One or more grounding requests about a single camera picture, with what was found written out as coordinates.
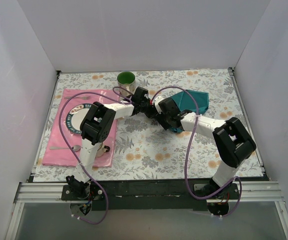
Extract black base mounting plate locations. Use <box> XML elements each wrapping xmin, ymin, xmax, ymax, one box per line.
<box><xmin>61</xmin><ymin>177</ymin><xmax>242</xmax><ymax>211</ymax></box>

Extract floral tablecloth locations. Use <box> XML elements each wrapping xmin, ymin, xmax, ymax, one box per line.
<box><xmin>33</xmin><ymin>69</ymin><xmax>264</xmax><ymax>183</ymax></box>

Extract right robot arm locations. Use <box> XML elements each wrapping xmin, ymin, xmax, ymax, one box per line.
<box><xmin>152</xmin><ymin>97</ymin><xmax>256</xmax><ymax>200</ymax></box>

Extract silver spoon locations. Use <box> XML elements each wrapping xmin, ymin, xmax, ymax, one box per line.
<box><xmin>49</xmin><ymin>145</ymin><xmax>81</xmax><ymax>152</ymax></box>

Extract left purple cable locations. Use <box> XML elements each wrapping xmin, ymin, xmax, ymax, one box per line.
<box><xmin>58</xmin><ymin>86</ymin><xmax>134</xmax><ymax>225</ymax></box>

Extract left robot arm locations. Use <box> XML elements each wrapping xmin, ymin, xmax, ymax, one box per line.
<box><xmin>66</xmin><ymin>87</ymin><xmax>151</xmax><ymax>200</ymax></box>

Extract silver fork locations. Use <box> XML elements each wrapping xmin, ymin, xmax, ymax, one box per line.
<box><xmin>64</xmin><ymin>96</ymin><xmax>90</xmax><ymax>100</ymax></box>

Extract aluminium frame rail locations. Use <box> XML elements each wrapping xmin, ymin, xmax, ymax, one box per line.
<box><xmin>8</xmin><ymin>180</ymin><xmax>288</xmax><ymax>239</ymax></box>

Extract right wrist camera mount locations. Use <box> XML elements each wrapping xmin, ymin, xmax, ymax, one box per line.
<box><xmin>152</xmin><ymin>96</ymin><xmax>164</xmax><ymax>113</ymax></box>

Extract teal cloth napkin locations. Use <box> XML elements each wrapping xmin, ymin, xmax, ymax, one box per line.
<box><xmin>170</xmin><ymin>89</ymin><xmax>209</xmax><ymax>135</ymax></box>

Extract cream enamel cup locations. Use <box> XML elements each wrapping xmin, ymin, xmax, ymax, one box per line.
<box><xmin>96</xmin><ymin>143</ymin><xmax>110</xmax><ymax>158</ymax></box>

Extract pink placemat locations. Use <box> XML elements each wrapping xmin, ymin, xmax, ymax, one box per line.
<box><xmin>42</xmin><ymin>88</ymin><xmax>119</xmax><ymax>167</ymax></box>

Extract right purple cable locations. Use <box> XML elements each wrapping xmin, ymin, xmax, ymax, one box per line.
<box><xmin>150</xmin><ymin>86</ymin><xmax>242</xmax><ymax>218</ymax></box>

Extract purple cable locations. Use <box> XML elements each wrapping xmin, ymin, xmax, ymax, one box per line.
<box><xmin>150</xmin><ymin>86</ymin><xmax>242</xmax><ymax>218</ymax></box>
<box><xmin>58</xmin><ymin>86</ymin><xmax>134</xmax><ymax>225</ymax></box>

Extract white plate blue rim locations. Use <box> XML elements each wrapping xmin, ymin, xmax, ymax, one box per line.
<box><xmin>65</xmin><ymin>103</ymin><xmax>92</xmax><ymax>135</ymax></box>

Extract green inside floral mug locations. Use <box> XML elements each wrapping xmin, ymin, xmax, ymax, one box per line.
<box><xmin>117</xmin><ymin>71</ymin><xmax>136</xmax><ymax>97</ymax></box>

